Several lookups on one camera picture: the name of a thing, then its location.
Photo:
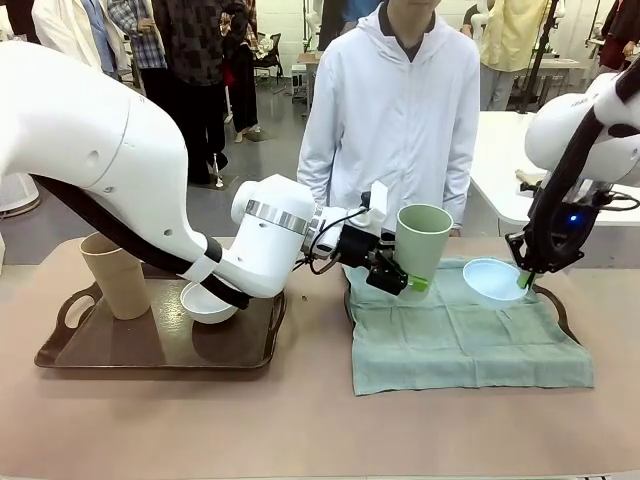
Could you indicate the black office chair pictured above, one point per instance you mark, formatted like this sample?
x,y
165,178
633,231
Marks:
x,y
270,60

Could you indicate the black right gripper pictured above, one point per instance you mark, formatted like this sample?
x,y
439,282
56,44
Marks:
x,y
570,225

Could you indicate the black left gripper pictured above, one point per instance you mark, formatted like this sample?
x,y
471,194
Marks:
x,y
357,247

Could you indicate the mannequin in maroon garment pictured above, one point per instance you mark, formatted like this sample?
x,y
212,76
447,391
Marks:
x,y
15,20

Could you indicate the pale blue bowl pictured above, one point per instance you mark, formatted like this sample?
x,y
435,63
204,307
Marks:
x,y
492,280

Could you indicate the black braided right arm sleeve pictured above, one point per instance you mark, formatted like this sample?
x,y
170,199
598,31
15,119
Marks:
x,y
565,165

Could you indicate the black braided left arm sleeve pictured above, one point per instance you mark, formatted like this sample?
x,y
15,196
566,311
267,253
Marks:
x,y
125,245

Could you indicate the mannequin in black skirt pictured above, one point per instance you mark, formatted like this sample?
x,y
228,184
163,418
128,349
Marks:
x,y
242,85

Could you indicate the sewing machine table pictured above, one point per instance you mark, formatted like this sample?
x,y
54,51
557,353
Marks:
x,y
302,75

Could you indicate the black braided arm sleeve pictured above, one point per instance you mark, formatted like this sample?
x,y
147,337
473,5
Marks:
x,y
565,165
125,245

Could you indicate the tall green plastic cup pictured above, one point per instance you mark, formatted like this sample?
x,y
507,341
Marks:
x,y
420,250

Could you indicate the large white table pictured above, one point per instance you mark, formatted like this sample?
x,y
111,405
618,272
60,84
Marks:
x,y
500,150

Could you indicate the mannequin in dark red garment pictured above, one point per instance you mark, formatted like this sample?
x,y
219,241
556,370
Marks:
x,y
617,45

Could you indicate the person in white hooded jacket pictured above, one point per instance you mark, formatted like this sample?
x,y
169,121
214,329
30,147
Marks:
x,y
395,125

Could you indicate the black tripod stand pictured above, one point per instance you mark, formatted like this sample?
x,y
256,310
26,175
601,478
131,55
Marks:
x,y
537,75

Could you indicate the mannequin in yellow shirt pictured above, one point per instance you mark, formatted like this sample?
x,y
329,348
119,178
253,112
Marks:
x,y
510,45

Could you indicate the white desk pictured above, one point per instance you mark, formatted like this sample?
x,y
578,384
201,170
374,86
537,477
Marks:
x,y
565,65

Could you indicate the white bowl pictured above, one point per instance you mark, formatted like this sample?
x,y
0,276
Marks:
x,y
202,310

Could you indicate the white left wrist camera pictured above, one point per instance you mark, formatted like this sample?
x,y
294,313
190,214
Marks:
x,y
379,200

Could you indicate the green cloth mat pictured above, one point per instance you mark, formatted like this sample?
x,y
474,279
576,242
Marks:
x,y
450,345

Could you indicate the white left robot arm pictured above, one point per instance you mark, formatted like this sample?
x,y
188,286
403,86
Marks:
x,y
100,130

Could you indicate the brown plastic tray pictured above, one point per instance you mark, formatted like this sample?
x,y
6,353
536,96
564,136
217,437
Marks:
x,y
346,300
125,345

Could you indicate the tall tan plastic cup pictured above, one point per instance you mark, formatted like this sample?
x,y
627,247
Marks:
x,y
117,285

